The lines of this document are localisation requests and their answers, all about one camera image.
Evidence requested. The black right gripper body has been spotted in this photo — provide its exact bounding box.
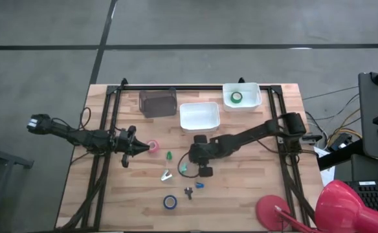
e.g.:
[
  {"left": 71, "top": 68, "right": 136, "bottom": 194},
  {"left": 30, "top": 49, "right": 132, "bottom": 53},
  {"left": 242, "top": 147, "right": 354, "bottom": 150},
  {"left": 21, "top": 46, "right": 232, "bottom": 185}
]
[{"left": 194, "top": 133, "right": 217, "bottom": 178}]

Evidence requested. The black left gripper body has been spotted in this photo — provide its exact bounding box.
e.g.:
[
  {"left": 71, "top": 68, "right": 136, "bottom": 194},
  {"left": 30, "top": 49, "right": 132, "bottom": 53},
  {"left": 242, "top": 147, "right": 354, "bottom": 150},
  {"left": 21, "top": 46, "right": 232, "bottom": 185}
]
[{"left": 113, "top": 125, "right": 139, "bottom": 168}]

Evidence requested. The pink tape roll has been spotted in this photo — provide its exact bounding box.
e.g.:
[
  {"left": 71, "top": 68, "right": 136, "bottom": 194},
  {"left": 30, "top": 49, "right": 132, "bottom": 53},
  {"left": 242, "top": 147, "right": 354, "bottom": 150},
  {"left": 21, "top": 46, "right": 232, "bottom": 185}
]
[{"left": 146, "top": 139, "right": 161, "bottom": 154}]

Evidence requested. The blue tape roll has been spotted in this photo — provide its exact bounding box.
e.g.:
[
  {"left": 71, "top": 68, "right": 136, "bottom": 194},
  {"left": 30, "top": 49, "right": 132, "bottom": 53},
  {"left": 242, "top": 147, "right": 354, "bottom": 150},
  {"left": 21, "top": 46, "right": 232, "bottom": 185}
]
[{"left": 162, "top": 194, "right": 179, "bottom": 210}]

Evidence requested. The green tape roll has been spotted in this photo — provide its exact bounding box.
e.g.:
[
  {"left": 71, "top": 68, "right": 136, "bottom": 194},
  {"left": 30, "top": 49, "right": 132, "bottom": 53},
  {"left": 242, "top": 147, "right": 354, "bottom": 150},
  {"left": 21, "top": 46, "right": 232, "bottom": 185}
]
[{"left": 230, "top": 91, "right": 244, "bottom": 105}]

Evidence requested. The white plastic bin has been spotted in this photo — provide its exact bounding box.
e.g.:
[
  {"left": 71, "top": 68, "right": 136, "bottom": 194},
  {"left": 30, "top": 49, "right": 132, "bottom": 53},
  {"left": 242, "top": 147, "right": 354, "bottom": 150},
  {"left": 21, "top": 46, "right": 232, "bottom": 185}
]
[
  {"left": 179, "top": 101, "right": 221, "bottom": 134},
  {"left": 222, "top": 82, "right": 263, "bottom": 113}
]

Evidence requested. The dark translucent plastic bin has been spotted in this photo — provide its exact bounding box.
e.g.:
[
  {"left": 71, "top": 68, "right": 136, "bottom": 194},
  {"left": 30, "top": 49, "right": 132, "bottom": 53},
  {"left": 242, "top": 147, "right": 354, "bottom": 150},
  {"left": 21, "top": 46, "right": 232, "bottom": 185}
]
[{"left": 138, "top": 87, "right": 179, "bottom": 119}]

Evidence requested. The grey metal cart leg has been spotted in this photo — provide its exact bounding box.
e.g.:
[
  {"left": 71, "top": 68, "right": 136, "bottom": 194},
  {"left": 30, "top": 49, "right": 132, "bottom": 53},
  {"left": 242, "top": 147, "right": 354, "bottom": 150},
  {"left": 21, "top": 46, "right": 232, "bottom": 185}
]
[{"left": 0, "top": 129, "right": 35, "bottom": 233}]

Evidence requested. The white paper sheet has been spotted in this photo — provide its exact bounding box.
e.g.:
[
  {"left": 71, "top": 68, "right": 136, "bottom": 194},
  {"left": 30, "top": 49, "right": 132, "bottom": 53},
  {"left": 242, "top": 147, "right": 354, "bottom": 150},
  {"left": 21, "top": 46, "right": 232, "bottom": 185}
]
[{"left": 311, "top": 146, "right": 337, "bottom": 187}]

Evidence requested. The black diagonal bar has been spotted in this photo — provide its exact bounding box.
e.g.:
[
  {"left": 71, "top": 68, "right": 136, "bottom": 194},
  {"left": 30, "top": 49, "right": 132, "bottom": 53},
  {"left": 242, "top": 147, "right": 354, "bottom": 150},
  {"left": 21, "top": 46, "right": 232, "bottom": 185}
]
[{"left": 317, "top": 139, "right": 365, "bottom": 172}]

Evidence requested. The black power box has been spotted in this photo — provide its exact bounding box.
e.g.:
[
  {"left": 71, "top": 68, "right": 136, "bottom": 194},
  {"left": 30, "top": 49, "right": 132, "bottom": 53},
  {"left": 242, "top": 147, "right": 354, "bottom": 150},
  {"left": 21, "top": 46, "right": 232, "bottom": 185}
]
[{"left": 329, "top": 132, "right": 353, "bottom": 153}]

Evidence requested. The red desk lamp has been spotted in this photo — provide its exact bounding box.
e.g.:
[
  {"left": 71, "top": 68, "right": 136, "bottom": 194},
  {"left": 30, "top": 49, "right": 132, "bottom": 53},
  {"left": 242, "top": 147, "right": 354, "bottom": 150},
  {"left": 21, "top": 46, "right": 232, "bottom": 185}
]
[{"left": 254, "top": 179, "right": 378, "bottom": 233}]

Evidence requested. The grey side stand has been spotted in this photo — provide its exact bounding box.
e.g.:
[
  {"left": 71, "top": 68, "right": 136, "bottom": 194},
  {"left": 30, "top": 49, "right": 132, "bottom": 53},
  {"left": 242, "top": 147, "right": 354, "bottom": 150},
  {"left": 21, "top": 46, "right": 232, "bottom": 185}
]
[{"left": 357, "top": 71, "right": 378, "bottom": 164}]

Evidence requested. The black keyboard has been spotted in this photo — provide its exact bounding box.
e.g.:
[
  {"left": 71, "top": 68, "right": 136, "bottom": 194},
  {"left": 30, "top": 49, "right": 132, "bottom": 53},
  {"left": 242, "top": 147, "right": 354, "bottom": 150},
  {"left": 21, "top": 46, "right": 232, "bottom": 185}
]
[{"left": 343, "top": 180, "right": 378, "bottom": 218}]

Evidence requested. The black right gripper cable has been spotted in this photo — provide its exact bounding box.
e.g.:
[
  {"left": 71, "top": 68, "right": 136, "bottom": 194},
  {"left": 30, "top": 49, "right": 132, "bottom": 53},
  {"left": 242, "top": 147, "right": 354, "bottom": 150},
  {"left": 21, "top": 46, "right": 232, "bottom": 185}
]
[{"left": 177, "top": 151, "right": 201, "bottom": 179}]

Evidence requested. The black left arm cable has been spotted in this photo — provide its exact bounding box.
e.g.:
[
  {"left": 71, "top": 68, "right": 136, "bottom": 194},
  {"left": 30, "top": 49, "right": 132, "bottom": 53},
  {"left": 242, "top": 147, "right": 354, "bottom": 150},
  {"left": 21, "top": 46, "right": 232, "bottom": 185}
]
[{"left": 78, "top": 106, "right": 92, "bottom": 131}]

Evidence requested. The black aluminium table frame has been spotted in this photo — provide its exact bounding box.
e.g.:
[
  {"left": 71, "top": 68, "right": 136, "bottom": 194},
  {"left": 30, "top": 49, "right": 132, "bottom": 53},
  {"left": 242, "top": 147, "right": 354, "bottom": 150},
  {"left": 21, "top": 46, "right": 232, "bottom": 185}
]
[{"left": 55, "top": 77, "right": 317, "bottom": 232}]

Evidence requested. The small grey camera device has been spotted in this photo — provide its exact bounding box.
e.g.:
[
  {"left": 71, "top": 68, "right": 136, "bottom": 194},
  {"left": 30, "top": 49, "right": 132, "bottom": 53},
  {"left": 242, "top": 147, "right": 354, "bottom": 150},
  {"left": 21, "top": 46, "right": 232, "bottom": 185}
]
[{"left": 300, "top": 133, "right": 324, "bottom": 146}]

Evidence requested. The thin black floor cable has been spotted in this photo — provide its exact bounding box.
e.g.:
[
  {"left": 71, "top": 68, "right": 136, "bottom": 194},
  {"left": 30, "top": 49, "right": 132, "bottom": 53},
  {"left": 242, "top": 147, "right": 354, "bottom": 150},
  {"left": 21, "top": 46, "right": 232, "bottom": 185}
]
[{"left": 302, "top": 85, "right": 360, "bottom": 102}]

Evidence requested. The yellow cable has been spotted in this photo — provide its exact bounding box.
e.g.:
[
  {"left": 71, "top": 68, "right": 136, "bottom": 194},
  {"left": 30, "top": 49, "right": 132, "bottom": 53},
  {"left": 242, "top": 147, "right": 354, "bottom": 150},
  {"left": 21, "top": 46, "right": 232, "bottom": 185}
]
[{"left": 326, "top": 108, "right": 362, "bottom": 147}]

